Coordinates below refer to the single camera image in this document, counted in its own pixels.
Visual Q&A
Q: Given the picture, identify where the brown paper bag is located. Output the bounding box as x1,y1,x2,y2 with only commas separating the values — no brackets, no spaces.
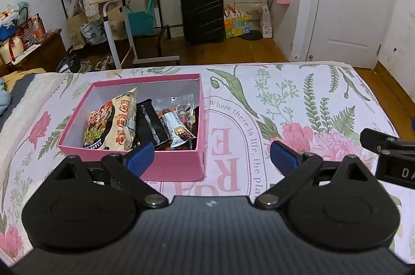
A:
66,12,87,50

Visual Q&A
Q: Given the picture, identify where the pink storage box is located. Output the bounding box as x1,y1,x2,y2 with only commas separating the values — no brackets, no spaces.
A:
58,74,205,182

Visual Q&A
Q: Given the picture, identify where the beige instant noodle packet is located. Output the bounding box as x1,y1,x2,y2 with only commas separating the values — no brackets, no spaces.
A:
83,88,136,151

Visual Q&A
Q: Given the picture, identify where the white frame side table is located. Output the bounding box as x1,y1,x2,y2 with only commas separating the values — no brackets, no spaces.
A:
89,0,180,70

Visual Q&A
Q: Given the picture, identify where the black snack packet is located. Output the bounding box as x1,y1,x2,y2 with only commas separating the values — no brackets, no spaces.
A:
134,98,171,150

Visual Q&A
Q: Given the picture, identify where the orange candy bag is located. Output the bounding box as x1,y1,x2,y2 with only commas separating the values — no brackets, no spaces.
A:
154,93,196,131

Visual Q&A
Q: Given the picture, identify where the floral bed sheet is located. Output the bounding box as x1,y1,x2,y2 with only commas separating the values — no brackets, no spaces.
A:
1,63,396,264

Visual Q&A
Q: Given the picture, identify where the colourful gift bag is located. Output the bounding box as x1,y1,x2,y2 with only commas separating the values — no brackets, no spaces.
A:
224,5,250,39

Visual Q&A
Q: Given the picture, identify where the dark wooden nightstand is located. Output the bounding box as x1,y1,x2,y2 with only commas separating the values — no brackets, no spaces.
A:
1,29,67,76

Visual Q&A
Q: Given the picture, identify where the white snack bar wrapper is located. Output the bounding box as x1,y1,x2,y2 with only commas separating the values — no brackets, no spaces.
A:
161,111,196,148

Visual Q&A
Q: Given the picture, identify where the black suitcase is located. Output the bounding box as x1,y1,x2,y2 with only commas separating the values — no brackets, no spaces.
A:
180,0,225,45

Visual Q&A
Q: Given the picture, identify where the teal bag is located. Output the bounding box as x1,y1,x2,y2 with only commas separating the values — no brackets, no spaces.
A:
127,0,155,37

